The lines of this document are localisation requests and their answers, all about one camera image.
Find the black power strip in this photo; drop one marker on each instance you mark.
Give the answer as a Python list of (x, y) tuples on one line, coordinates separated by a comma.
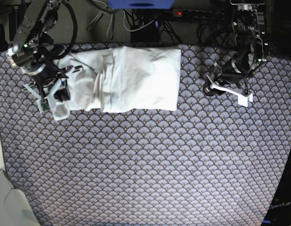
[(191, 14)]

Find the black power adapter left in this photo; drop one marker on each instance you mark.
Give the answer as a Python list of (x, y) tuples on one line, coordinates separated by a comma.
[(13, 23)]

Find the white T-shirt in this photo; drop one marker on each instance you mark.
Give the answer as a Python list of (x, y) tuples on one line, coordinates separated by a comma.
[(118, 80)]

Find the black OpenArm base plate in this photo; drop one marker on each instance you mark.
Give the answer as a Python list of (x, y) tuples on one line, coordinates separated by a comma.
[(279, 213)]

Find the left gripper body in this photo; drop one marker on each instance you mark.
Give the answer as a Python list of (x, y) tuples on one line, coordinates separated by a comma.
[(232, 74)]

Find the grey plastic bin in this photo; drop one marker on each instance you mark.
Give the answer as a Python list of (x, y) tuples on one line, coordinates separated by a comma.
[(14, 207)]

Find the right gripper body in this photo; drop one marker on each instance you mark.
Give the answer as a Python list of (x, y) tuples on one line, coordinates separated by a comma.
[(44, 79)]

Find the black adapter box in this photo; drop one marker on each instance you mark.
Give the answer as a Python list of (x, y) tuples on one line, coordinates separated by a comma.
[(147, 34)]

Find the patterned fan-print table cloth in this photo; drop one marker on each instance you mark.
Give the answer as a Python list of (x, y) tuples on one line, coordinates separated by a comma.
[(209, 163)]

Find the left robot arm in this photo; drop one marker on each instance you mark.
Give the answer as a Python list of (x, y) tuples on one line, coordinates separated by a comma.
[(244, 21)]

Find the blue box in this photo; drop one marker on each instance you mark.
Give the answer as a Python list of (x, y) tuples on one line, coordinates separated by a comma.
[(141, 4)]

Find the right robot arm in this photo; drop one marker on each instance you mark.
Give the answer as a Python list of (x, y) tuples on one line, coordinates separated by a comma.
[(28, 52)]

